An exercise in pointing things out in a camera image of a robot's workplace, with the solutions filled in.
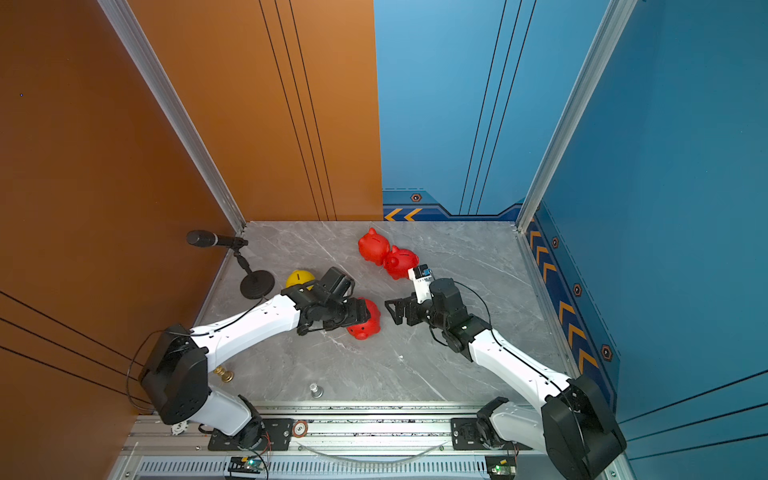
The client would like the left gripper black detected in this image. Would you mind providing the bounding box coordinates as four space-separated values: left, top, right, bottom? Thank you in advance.
324 297 374 331

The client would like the red piggy bank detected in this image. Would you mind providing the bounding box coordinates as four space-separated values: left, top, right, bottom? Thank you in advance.
384 245 419 280
347 299 381 341
358 227 391 266

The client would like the yellow piggy bank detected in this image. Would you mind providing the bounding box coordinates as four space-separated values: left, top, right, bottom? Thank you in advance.
285 269 316 289

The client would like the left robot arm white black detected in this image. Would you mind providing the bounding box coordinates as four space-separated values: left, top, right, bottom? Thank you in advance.
139 267 380 450

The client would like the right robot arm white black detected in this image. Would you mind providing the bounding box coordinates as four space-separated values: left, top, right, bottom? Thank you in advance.
385 277 627 479

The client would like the black microphone on stand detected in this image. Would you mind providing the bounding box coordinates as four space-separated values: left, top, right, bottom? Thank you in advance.
185 229 277 301

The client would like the brass knob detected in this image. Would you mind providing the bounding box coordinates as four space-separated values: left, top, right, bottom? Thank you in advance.
214 366 234 383

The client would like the right circuit board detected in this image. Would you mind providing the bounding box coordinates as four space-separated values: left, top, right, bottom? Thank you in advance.
485 456 517 480

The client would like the circuit board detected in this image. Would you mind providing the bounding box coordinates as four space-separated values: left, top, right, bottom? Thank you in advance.
227 456 269 479
485 456 517 480

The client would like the left circuit board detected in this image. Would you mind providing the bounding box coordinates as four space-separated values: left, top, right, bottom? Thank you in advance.
227 456 269 479

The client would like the white gear disc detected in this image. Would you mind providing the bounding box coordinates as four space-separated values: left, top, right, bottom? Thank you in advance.
171 421 188 436

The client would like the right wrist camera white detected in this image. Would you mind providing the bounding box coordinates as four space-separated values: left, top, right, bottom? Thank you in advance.
408 264 434 304

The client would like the silver metal post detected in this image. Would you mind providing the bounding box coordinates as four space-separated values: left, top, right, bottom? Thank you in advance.
309 383 324 399

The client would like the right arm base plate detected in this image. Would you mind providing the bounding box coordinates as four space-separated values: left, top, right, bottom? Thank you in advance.
450 417 530 451

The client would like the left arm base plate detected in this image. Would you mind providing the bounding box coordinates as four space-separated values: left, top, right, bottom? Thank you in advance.
207 418 295 452

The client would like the left aluminium corner post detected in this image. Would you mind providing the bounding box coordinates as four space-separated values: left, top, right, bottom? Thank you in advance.
98 0 246 233

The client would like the aluminium corner post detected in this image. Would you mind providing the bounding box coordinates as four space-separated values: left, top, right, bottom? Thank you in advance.
98 0 246 233
516 0 637 234

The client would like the right aluminium corner post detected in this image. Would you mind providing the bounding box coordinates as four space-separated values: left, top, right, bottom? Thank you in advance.
516 0 637 234

